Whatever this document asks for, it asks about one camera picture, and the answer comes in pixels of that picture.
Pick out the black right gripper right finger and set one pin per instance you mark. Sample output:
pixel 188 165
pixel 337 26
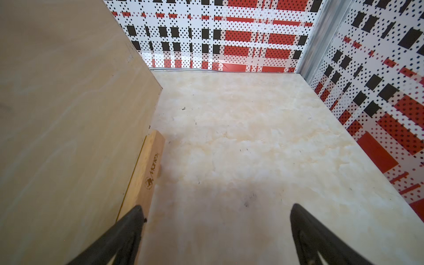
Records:
pixel 315 243

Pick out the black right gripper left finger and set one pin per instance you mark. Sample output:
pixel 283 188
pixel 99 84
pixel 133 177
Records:
pixel 118 245

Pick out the right plywood board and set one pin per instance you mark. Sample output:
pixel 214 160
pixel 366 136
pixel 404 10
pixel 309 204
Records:
pixel 77 100

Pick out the right wooden easel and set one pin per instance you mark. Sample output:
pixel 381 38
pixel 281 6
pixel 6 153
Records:
pixel 144 176

